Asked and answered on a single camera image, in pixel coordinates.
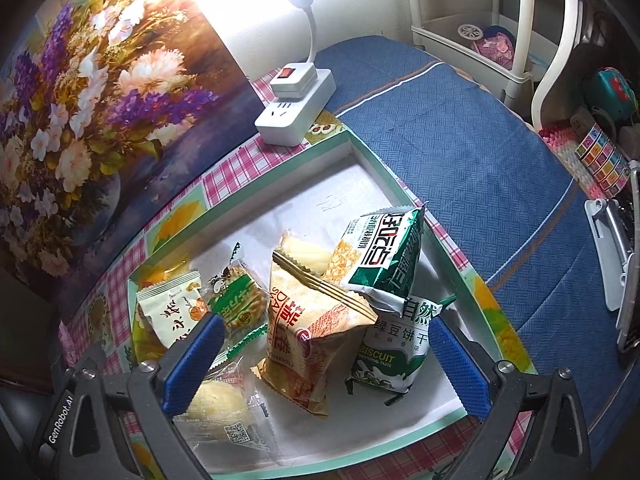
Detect clear wrapped round bun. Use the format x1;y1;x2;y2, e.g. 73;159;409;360
174;356;276;452

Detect tan Daliyuan roll cake pack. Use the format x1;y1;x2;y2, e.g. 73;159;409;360
252;250;378;417

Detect yellow wrapped cake snack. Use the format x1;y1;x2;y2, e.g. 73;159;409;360
129;259;190;364

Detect white power strip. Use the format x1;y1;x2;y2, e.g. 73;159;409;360
255;62;336;148

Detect white persimmon snack pack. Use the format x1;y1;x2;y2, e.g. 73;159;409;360
137;270;209;349

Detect green cow round cracker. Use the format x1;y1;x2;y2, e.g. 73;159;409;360
203;242;269;351

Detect green white biscuit pack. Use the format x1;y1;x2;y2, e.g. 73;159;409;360
345;294;457;406

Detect floral still life painting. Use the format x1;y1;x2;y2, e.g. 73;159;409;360
1;0;262;309

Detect white shelf rack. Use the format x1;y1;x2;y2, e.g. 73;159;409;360
399;0;594;131

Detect colourful checkered box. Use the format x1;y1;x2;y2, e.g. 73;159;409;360
575;122;630;198

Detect pink patterned pouch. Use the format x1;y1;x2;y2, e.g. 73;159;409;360
472;32;514;70

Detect pink checkered fruit tablecloth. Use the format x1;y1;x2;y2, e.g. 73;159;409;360
54;66;536;480

